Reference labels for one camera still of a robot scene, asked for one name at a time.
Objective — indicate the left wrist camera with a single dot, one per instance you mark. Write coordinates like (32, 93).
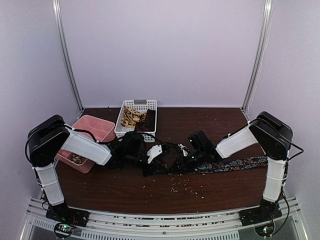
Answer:
(154, 152)

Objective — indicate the white perforated plastic basket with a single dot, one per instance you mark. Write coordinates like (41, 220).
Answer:
(140, 106)

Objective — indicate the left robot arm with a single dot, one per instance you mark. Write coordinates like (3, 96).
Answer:
(46, 140)

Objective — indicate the pink divided organizer tray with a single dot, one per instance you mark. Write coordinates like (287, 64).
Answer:
(86, 140)

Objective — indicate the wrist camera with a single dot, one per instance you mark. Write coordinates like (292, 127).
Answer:
(154, 152)
(184, 150)

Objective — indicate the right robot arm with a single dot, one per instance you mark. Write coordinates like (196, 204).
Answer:
(272, 135)

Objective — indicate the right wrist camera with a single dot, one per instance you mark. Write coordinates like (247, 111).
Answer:
(184, 150)

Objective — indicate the aluminium front rail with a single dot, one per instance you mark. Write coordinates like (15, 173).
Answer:
(217, 225)

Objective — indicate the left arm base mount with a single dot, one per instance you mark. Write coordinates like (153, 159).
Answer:
(67, 217)

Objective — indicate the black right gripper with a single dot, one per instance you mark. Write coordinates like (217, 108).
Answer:
(183, 168)

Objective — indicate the right aluminium frame post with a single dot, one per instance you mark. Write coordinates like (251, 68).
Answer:
(257, 64)

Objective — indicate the dark brown red floral tie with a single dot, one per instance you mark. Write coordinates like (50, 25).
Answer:
(148, 124)

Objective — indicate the aluminium frame post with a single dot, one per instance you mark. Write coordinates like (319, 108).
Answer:
(65, 53)
(257, 64)

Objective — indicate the navy floral patterned tie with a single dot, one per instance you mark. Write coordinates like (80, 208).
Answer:
(229, 166)

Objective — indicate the rolled ties in tray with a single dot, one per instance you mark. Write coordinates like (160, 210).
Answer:
(77, 159)

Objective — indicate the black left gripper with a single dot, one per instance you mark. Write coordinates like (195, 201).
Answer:
(151, 170)

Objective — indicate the left aluminium frame post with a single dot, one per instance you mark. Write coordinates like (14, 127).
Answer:
(65, 53)

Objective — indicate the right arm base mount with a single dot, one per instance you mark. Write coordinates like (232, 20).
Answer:
(258, 215)

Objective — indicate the yellow floral tie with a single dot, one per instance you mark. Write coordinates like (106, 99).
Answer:
(131, 117)

